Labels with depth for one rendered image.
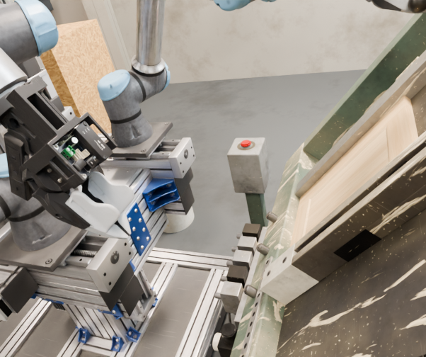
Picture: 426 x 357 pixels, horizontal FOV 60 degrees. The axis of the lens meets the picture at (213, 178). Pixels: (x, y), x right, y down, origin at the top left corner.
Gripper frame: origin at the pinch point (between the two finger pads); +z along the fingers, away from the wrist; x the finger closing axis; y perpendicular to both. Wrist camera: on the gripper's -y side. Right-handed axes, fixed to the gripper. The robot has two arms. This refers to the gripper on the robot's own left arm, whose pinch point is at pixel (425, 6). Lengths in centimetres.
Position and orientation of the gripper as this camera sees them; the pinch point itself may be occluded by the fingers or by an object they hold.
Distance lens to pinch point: 90.3
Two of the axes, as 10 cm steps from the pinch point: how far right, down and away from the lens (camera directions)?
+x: -5.0, 7.8, 3.7
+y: 1.4, -3.5, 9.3
